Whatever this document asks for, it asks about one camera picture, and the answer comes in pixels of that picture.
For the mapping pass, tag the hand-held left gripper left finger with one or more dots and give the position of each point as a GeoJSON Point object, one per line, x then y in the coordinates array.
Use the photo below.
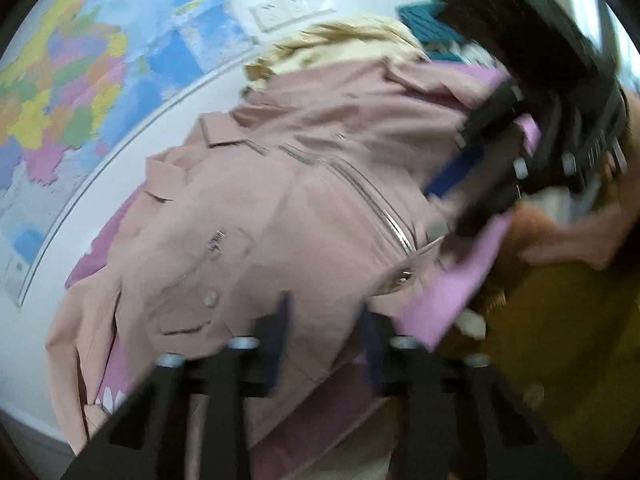
{"type": "Point", "coordinates": [279, 350]}

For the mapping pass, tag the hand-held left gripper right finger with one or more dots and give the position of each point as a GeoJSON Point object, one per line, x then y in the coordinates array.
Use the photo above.
{"type": "Point", "coordinates": [372, 350]}

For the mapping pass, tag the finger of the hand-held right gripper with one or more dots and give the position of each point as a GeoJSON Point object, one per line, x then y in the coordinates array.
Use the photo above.
{"type": "Point", "coordinates": [450, 175]}
{"type": "Point", "coordinates": [492, 112]}

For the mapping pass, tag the dusty pink jacket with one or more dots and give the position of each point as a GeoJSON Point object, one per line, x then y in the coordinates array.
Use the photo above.
{"type": "Point", "coordinates": [280, 220]}

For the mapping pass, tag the person's right forearm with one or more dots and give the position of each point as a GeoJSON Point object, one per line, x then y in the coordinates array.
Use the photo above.
{"type": "Point", "coordinates": [590, 237]}

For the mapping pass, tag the pink daisy print blanket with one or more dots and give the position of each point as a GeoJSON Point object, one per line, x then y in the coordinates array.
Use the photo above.
{"type": "Point", "coordinates": [450, 300]}

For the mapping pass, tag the teal plastic basket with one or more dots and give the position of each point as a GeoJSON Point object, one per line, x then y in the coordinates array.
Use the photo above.
{"type": "Point", "coordinates": [425, 22]}

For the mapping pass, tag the cream garment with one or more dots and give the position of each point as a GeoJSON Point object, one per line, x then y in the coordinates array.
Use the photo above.
{"type": "Point", "coordinates": [340, 45]}

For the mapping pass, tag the mustard yellow cloth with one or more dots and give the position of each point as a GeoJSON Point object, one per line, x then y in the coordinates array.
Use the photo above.
{"type": "Point", "coordinates": [575, 360]}

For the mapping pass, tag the white wall socket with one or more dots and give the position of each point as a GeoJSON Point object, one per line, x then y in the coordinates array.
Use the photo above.
{"type": "Point", "coordinates": [264, 17]}
{"type": "Point", "coordinates": [320, 1]}
{"type": "Point", "coordinates": [292, 9]}

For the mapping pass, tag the colourful wall map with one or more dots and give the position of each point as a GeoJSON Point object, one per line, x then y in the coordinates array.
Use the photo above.
{"type": "Point", "coordinates": [75, 85]}

